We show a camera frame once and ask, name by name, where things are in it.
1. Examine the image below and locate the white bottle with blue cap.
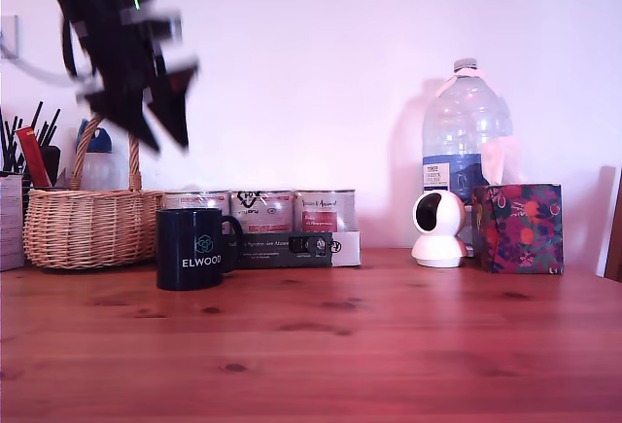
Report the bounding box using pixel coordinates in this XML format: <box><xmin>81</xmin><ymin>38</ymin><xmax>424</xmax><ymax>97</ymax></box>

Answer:
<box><xmin>76</xmin><ymin>125</ymin><xmax>129</xmax><ymax>193</ymax></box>

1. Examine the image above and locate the black pencil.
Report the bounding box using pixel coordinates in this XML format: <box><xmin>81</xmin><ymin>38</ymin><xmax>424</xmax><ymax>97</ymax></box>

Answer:
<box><xmin>41</xmin><ymin>108</ymin><xmax>62</xmax><ymax>148</ymax></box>
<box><xmin>0</xmin><ymin>107</ymin><xmax>14</xmax><ymax>174</ymax></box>
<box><xmin>27</xmin><ymin>99</ymin><xmax>46</xmax><ymax>133</ymax></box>
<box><xmin>12</xmin><ymin>115</ymin><xmax>26</xmax><ymax>174</ymax></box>

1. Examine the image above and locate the white labelled food can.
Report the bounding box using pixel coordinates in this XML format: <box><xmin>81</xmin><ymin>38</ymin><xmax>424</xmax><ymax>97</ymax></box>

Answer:
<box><xmin>294</xmin><ymin>189</ymin><xmax>358</xmax><ymax>235</ymax></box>
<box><xmin>162</xmin><ymin>190</ymin><xmax>231</xmax><ymax>223</ymax></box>
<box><xmin>229</xmin><ymin>189</ymin><xmax>296</xmax><ymax>235</ymax></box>

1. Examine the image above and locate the black pen holder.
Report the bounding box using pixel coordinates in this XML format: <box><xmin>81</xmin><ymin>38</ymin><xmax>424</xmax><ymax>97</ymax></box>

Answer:
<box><xmin>39</xmin><ymin>145</ymin><xmax>63</xmax><ymax>189</ymax></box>

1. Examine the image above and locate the red slim carton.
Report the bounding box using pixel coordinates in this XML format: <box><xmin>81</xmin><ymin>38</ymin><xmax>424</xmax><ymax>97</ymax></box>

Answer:
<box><xmin>15</xmin><ymin>125</ymin><xmax>52</xmax><ymax>189</ymax></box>

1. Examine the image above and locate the navy Elwood mug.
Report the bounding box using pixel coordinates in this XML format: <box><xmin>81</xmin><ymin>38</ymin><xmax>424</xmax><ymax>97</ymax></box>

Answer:
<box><xmin>155</xmin><ymin>207</ymin><xmax>244</xmax><ymax>292</ymax></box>

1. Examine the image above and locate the white printed box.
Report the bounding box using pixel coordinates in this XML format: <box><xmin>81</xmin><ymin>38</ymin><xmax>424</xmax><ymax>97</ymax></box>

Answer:
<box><xmin>0</xmin><ymin>173</ymin><xmax>27</xmax><ymax>272</ymax></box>

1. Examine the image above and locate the grey cardboard can tray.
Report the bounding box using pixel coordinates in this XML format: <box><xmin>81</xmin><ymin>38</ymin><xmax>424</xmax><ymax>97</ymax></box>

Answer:
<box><xmin>222</xmin><ymin>229</ymin><xmax>363</xmax><ymax>269</ymax></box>

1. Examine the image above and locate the large clear water bottle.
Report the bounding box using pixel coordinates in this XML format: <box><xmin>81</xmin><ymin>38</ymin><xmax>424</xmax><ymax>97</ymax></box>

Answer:
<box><xmin>421</xmin><ymin>57</ymin><xmax>515</xmax><ymax>208</ymax></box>

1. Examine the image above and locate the white tissue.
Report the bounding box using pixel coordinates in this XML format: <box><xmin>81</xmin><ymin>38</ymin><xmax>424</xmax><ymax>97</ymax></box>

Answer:
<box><xmin>480</xmin><ymin>135</ymin><xmax>529</xmax><ymax>186</ymax></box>

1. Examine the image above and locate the floral tissue box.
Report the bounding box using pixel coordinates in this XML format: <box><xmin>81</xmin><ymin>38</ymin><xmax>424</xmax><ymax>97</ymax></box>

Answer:
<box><xmin>471</xmin><ymin>182</ymin><xmax>566</xmax><ymax>275</ymax></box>

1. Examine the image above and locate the white furniture panel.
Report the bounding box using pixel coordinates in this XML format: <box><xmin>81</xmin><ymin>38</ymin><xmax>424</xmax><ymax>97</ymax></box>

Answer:
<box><xmin>595</xmin><ymin>164</ymin><xmax>622</xmax><ymax>284</ymax></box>

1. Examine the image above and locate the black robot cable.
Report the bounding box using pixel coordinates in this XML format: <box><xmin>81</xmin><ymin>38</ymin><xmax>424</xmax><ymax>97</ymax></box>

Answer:
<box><xmin>59</xmin><ymin>18</ymin><xmax>98</xmax><ymax>80</ymax></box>

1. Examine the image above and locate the grey wall cable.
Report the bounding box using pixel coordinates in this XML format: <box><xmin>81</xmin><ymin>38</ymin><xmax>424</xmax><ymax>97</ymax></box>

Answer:
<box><xmin>0</xmin><ymin>41</ymin><xmax>85</xmax><ymax>87</ymax></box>

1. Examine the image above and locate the white wall plate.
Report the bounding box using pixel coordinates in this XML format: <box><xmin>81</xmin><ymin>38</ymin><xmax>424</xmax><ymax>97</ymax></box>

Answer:
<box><xmin>0</xmin><ymin>14</ymin><xmax>20</xmax><ymax>60</ymax></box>

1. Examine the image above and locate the wicker basket with handle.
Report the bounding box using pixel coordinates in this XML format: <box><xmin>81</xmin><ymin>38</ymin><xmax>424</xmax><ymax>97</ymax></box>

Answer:
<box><xmin>22</xmin><ymin>114</ymin><xmax>165</xmax><ymax>271</ymax></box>

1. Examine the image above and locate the small white round camera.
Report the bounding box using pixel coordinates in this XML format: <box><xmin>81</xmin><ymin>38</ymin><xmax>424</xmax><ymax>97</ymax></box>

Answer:
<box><xmin>410</xmin><ymin>191</ymin><xmax>469</xmax><ymax>269</ymax></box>

